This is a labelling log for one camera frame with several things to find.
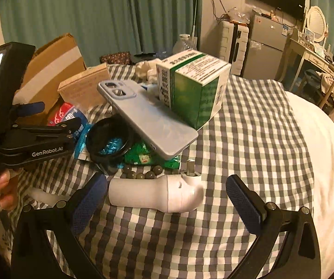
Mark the green and white medicine box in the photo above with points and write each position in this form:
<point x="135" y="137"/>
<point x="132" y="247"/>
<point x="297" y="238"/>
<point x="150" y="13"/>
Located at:
<point x="196" y="93"/>

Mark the checked bed cloth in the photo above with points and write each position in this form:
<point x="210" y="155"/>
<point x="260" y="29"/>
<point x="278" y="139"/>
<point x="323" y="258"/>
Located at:
<point x="242" y="139"/>

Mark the oval white vanity mirror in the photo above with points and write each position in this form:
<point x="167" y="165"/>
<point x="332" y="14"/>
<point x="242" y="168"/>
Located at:
<point x="316" y="23"/>

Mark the brown dotted bag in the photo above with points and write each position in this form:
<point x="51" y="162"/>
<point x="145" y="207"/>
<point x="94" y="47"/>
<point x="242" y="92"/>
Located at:
<point x="116" y="57"/>

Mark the white dressing table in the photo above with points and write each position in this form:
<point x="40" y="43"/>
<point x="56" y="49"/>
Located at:
<point x="297" y="55"/>

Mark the crumpled white tissue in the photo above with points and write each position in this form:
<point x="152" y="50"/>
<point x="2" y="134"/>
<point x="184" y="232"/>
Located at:
<point x="145" y="69"/>

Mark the blue patterned packet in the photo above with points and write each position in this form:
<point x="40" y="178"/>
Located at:
<point x="82" y="142"/>

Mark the small kraft paper box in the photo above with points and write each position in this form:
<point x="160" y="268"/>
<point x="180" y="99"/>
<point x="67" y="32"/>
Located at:
<point x="82" y="87"/>

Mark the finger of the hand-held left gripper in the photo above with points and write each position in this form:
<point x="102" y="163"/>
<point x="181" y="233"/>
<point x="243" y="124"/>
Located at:
<point x="30" y="109"/>
<point x="53" y="133"/>

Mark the black round bowl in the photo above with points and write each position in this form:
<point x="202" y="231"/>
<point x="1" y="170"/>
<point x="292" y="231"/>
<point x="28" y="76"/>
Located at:
<point x="91" y="142"/>

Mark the thin white pole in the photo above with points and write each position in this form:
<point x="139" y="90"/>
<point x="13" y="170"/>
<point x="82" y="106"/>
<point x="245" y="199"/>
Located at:
<point x="195" y="26"/>

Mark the clear plastic bags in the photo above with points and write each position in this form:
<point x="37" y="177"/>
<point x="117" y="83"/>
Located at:
<point x="236" y="16"/>

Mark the pale clothes on chair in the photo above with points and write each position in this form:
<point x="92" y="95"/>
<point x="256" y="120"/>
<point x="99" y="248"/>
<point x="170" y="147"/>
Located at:
<point x="329" y="85"/>

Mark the white suitcase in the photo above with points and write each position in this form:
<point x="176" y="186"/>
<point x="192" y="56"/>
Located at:
<point x="228" y="46"/>

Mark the silver fridge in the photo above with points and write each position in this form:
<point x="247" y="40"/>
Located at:
<point x="265" y="55"/>

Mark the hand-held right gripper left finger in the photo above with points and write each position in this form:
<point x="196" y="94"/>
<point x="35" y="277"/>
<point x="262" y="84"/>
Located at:
<point x="88" y="206"/>

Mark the white cylindrical tool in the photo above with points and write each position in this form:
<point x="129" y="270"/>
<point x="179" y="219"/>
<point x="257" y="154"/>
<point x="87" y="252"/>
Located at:
<point x="143" y="193"/>

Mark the wide teal curtain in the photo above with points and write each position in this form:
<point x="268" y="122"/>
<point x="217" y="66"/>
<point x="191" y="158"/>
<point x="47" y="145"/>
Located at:
<point x="97" y="14"/>

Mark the red and blue packet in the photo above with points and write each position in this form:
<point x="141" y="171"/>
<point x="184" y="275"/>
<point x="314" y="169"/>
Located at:
<point x="65" y="112"/>

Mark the large brown cardboard box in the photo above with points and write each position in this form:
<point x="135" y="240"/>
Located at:
<point x="50" y="61"/>

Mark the grey smartphone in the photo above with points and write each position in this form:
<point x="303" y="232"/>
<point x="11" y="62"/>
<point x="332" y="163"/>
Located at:
<point x="149" y="122"/>

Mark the green foil packet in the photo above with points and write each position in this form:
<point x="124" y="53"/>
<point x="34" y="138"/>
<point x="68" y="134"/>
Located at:
<point x="139" y="155"/>

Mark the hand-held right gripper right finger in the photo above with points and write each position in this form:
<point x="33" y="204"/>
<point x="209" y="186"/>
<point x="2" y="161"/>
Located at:
<point x="244" y="206"/>

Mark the large clear water bottle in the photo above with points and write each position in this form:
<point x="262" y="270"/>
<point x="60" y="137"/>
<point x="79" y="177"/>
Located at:
<point x="184" y="45"/>

